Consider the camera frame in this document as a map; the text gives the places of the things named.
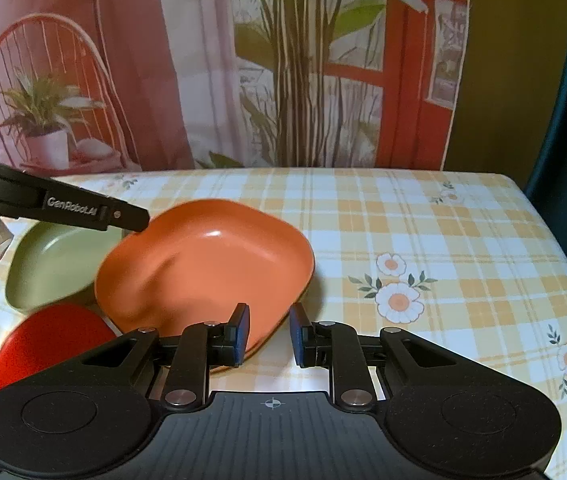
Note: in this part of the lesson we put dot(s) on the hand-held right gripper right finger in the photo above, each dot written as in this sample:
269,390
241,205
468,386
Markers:
296,335

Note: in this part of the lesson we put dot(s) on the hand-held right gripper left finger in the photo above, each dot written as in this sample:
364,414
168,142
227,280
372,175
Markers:
243,332

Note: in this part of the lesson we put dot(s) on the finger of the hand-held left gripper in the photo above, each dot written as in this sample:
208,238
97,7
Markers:
93,210

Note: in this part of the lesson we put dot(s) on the orange square plate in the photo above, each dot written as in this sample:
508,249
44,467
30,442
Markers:
203,270

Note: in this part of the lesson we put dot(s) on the green square plate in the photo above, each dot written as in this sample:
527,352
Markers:
48,270

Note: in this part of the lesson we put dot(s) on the red bowl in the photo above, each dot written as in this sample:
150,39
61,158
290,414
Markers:
48,347

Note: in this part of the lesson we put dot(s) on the checked floral tablecloth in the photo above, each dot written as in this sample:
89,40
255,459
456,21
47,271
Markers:
413,240

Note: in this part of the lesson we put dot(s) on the printed backdrop cloth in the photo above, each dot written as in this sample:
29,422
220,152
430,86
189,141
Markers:
188,60

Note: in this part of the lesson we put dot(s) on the wooden panel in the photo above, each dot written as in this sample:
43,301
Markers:
503,85

